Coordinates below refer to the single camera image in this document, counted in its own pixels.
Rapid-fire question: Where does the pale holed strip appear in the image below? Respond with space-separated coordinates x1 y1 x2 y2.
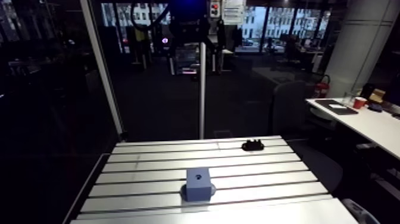
341 198 382 224

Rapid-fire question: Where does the dark office chair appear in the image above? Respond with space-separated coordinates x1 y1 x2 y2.
268 80 308 137

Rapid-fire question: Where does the black oval holder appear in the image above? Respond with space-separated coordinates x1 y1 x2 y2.
241 138 265 152

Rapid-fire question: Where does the red cup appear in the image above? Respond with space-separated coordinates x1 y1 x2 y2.
353 97 368 110

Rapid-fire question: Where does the black desk mat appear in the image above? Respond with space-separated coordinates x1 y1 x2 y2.
314 99 359 116

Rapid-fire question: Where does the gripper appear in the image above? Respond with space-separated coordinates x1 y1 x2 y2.
170 18 217 48

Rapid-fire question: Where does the white desk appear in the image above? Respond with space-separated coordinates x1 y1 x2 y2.
305 97 400 161

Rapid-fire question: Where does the slanted white post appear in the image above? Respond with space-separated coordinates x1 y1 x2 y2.
80 0 126 139

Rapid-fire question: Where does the upright grey post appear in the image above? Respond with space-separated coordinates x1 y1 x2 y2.
199 42 207 140

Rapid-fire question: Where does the red fire extinguisher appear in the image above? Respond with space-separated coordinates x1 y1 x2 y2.
313 74 332 99

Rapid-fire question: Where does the dark blue-grey block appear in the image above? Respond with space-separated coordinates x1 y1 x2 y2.
180 167 217 203

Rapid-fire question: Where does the black cable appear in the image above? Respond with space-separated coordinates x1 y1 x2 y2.
130 0 171 33

